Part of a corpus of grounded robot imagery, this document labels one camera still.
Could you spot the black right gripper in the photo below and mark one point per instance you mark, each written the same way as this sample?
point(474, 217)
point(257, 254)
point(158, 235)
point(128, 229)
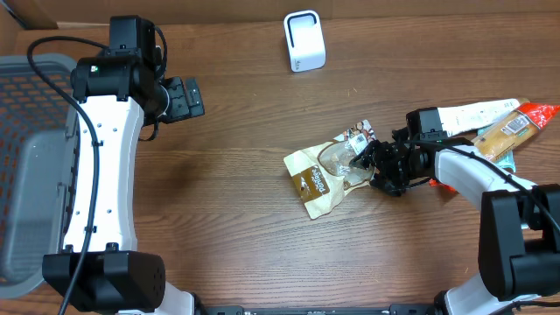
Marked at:
point(378, 157)

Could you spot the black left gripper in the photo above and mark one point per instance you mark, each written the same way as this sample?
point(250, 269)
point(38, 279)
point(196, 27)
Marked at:
point(184, 99)

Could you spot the beige vacuum food pouch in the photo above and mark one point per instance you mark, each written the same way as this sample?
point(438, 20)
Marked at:
point(323, 174)

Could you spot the white bamboo print tube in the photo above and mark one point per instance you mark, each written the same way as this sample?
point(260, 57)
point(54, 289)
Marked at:
point(460, 119)

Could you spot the teal wet wipes pack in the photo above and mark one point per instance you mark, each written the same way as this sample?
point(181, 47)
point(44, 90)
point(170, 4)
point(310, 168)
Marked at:
point(505, 162)

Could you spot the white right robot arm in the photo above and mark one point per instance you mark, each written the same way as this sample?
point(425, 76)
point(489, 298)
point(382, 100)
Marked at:
point(518, 255)

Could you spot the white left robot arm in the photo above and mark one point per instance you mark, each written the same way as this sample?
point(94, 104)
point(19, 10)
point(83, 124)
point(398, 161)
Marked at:
point(115, 94)

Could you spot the white barcode scanner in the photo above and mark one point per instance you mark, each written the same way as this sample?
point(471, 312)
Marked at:
point(305, 40)

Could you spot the grey plastic shopping basket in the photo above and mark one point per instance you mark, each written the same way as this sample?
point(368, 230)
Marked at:
point(39, 143)

